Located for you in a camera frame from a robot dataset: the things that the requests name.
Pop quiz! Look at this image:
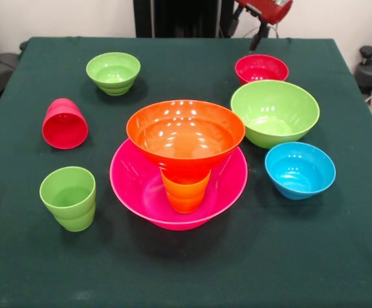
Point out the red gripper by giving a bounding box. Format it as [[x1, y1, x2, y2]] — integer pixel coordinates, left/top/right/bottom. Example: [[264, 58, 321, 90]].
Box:
[[226, 0, 294, 53]]

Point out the small red bowl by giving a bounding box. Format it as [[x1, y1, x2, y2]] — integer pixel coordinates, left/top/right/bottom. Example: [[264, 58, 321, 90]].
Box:
[[235, 54, 290, 85]]

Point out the large orange bowl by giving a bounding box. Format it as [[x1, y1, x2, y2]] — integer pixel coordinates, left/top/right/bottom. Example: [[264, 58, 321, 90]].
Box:
[[125, 99, 246, 181]]

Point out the orange cup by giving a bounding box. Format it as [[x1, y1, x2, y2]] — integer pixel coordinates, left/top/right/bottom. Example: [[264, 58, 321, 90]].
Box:
[[160, 168, 212, 214]]

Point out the large pink bowl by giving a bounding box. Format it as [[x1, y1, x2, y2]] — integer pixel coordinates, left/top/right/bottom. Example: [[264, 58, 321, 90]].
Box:
[[109, 138, 249, 232]]

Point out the red cup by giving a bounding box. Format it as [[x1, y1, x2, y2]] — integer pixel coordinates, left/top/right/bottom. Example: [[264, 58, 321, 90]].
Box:
[[42, 98, 89, 150]]

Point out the large green bowl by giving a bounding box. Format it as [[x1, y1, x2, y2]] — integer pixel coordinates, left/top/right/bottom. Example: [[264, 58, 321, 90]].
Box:
[[230, 80, 321, 150]]

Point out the small green bowl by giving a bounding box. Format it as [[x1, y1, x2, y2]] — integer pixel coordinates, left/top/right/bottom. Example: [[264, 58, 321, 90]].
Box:
[[85, 51, 141, 96]]

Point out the small blue bowl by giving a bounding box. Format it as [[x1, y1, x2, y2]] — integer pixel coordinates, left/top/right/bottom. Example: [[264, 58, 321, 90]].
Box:
[[264, 141, 337, 201]]

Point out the dark green tablecloth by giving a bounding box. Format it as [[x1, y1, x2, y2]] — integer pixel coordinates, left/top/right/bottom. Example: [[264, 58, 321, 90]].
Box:
[[0, 36, 372, 308]]

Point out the green cup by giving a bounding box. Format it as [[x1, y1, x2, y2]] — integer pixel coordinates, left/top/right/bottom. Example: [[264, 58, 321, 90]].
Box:
[[39, 166, 97, 233]]

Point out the black office chair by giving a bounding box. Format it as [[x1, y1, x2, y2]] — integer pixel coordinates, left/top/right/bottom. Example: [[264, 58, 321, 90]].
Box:
[[0, 22, 30, 103]]

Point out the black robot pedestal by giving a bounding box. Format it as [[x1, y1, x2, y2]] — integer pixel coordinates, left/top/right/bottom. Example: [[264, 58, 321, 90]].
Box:
[[133, 0, 237, 39]]

